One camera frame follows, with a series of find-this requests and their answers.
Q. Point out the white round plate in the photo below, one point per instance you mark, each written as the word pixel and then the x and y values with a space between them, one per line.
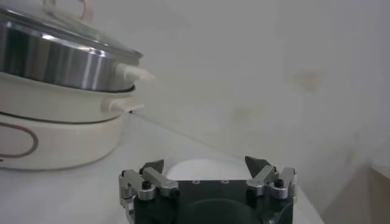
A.
pixel 207 170

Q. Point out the cream electric cooking pot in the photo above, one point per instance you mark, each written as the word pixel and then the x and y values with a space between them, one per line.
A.
pixel 61 134

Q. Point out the perforated stainless steamer basket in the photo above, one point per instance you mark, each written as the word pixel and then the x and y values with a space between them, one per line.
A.
pixel 61 67

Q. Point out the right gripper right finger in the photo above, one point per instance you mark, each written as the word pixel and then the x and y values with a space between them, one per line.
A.
pixel 265 179

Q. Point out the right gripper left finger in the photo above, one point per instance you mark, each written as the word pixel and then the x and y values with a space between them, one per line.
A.
pixel 155 181

